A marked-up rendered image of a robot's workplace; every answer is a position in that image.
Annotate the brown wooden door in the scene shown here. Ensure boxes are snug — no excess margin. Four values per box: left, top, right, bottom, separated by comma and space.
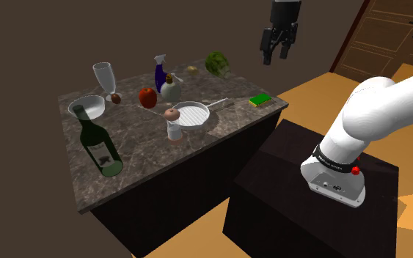
329, 0, 413, 84

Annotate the white bowl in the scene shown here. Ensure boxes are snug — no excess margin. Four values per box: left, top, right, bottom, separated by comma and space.
67, 95, 106, 121

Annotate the clear tall glass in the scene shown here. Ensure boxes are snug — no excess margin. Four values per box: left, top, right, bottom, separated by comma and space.
92, 62, 118, 103

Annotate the dark robot stand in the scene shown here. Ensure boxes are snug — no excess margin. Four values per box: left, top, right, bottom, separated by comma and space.
222, 119, 401, 258

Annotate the dark green wine bottle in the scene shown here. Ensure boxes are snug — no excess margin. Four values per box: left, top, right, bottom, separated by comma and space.
71, 105, 125, 178

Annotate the white grill pan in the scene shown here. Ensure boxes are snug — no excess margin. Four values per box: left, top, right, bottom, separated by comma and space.
169, 97, 229, 130

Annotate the marble-topped dark kitchen counter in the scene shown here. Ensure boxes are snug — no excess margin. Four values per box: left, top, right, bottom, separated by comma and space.
57, 58, 290, 258

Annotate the white shaker with brown top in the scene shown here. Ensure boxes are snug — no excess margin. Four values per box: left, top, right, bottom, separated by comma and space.
163, 108, 184, 144

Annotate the round glass bottle with stopper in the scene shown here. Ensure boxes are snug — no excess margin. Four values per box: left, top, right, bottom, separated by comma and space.
160, 73, 184, 103

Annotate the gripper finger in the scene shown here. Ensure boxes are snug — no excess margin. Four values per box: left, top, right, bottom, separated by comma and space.
259, 27, 278, 66
279, 22, 299, 60

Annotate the red apple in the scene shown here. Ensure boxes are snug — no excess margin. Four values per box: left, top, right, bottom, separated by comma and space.
138, 87, 158, 109

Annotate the green and yellow sponge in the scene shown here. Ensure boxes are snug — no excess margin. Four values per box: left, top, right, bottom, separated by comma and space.
247, 93, 274, 108

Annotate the blue spray bottle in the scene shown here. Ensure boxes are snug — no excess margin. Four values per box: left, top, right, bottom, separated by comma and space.
153, 54, 169, 94

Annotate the green lettuce head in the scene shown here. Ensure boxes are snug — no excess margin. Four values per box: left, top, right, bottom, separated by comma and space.
205, 51, 232, 80

